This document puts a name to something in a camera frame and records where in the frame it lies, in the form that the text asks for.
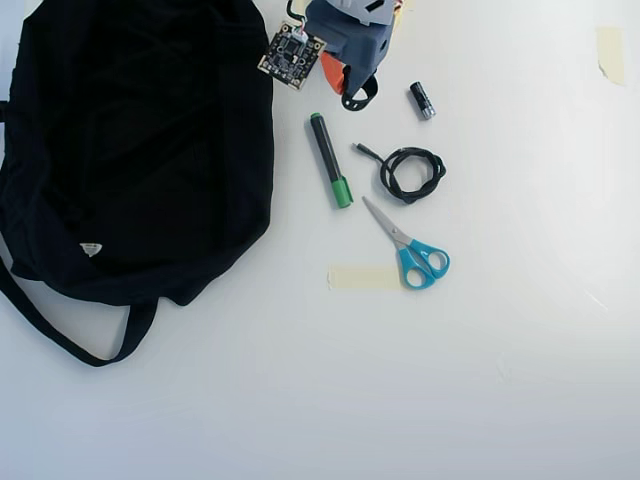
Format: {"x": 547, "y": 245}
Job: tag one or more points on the bare camera circuit board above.
{"x": 292, "y": 55}

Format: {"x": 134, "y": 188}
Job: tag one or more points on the black marker with green cap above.
{"x": 327, "y": 155}

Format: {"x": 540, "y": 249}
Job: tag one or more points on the black fabric bag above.
{"x": 125, "y": 150}

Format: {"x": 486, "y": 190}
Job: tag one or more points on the blue-grey gripper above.
{"x": 361, "y": 46}

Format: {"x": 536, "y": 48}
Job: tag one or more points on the short beige masking tape piece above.
{"x": 406, "y": 5}
{"x": 301, "y": 10}

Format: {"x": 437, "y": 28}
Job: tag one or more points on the torn beige masking tape piece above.
{"x": 612, "y": 55}

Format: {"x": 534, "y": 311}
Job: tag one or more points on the long beige masking tape strip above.
{"x": 360, "y": 277}

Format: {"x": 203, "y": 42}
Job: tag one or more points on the small black battery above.
{"x": 422, "y": 102}

